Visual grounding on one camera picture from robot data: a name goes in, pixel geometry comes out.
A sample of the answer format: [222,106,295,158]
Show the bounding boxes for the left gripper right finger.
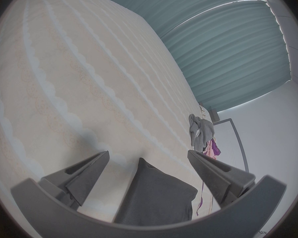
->
[187,150,256,205]

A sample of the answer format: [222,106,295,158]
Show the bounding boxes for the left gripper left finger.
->
[40,151,110,209]

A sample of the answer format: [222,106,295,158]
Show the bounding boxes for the pile of clothes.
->
[197,138,221,216]

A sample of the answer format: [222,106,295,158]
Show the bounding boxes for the black T-shirt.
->
[113,158,199,225]

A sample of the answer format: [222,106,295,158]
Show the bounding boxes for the bed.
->
[0,0,250,224]

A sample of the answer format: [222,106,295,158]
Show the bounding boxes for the grey garment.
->
[188,114,216,152]

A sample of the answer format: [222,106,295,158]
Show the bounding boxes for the grey bedside table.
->
[209,107,220,123]

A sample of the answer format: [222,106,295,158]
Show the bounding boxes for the white printed pillow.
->
[199,104,211,121]

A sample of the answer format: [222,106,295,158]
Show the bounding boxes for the blue-green curtain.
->
[160,0,292,111]
[103,0,265,38]

